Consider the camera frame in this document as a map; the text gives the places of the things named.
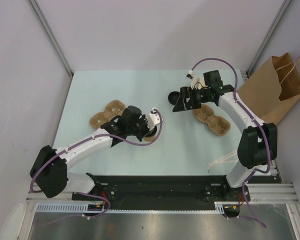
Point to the aluminium frame rail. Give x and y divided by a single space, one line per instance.
260 193

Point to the aluminium corner post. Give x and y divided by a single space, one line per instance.
284 8
42 21

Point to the brown paper coffee cup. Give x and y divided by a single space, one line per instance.
151 136

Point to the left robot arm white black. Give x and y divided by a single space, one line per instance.
50 172

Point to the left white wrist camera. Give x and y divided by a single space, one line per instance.
153 118

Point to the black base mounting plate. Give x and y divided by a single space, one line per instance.
163 192

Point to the black plastic cup lid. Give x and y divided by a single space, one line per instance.
174 98

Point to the brown pulp cup carrier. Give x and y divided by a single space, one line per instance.
217 124
111 110

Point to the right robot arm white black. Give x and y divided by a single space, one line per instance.
258 144

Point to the white round object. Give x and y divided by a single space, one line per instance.
13 223

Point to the left aluminium corner post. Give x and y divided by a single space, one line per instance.
42 21

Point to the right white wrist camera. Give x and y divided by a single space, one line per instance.
196 81

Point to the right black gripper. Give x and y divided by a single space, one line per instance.
185 92

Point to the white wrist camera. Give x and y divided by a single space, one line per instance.
196 81
153 118

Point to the right aluminium corner post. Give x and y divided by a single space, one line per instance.
284 8

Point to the brown paper bag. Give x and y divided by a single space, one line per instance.
273 89

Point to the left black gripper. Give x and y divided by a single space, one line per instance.
144 120

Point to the white slotted cable duct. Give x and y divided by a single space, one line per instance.
94 208

